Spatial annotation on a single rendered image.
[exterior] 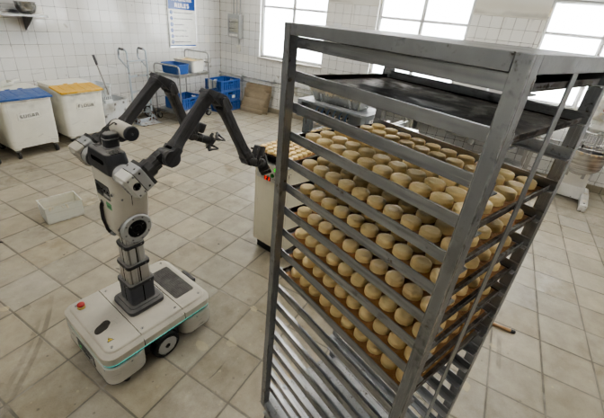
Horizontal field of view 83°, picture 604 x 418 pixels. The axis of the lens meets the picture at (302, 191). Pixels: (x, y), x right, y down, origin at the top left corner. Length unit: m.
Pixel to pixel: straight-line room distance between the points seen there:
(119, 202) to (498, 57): 1.60
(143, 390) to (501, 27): 5.72
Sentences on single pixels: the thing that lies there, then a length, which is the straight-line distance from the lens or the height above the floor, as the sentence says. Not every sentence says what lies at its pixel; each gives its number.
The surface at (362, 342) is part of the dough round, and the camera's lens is 1.19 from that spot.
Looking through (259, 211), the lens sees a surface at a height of 0.37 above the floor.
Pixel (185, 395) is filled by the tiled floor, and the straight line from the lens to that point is 2.20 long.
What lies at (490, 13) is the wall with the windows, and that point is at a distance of 5.97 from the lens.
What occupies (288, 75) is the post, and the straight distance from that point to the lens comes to 1.03.
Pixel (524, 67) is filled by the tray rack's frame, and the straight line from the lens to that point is 0.64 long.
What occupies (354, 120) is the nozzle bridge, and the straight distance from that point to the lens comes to 3.00.
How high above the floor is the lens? 1.84
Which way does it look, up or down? 27 degrees down
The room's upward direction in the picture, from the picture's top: 6 degrees clockwise
